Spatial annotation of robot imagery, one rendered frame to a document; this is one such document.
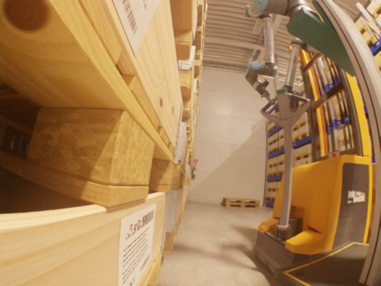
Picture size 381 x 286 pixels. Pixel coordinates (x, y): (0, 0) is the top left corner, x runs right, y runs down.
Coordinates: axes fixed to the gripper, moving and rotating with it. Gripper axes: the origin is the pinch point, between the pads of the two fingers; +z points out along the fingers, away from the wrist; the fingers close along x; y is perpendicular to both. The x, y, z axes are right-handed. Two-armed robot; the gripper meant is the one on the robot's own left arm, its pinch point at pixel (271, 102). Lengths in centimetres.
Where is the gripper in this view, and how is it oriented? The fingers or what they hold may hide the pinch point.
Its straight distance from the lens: 145.6
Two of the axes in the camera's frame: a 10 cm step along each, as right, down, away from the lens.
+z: 4.1, 8.2, -4.1
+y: -5.4, 5.8, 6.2
